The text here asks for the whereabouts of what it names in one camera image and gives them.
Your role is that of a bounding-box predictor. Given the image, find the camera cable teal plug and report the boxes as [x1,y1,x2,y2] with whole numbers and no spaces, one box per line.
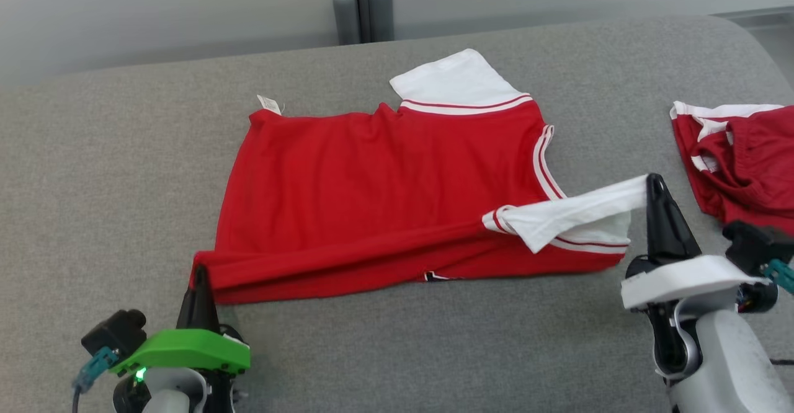
[761,259,794,296]
[71,346,119,413]

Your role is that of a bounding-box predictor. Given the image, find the left camera cable teal plug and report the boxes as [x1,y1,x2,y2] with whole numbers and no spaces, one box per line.
[71,346,119,413]

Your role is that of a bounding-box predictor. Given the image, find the red shorts white trim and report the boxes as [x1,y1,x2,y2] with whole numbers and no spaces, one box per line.
[669,100,794,238]

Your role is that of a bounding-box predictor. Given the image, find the grey rounded floor bollard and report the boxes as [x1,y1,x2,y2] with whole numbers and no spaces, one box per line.
[369,0,396,43]
[332,0,361,47]

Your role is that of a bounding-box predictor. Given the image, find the grey fabric sofa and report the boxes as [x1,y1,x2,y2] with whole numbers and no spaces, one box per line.
[0,15,794,413]

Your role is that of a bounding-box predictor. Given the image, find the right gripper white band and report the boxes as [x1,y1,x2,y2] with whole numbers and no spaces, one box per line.
[620,173,780,378]

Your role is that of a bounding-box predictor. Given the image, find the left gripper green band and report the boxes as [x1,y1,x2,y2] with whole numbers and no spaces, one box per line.
[109,265,252,413]

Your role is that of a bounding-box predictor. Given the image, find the right camera cable teal plug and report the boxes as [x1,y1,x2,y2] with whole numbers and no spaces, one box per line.
[761,259,794,296]

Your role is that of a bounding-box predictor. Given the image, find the red shirt white sleeves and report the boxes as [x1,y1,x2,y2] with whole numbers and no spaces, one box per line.
[189,48,649,306]

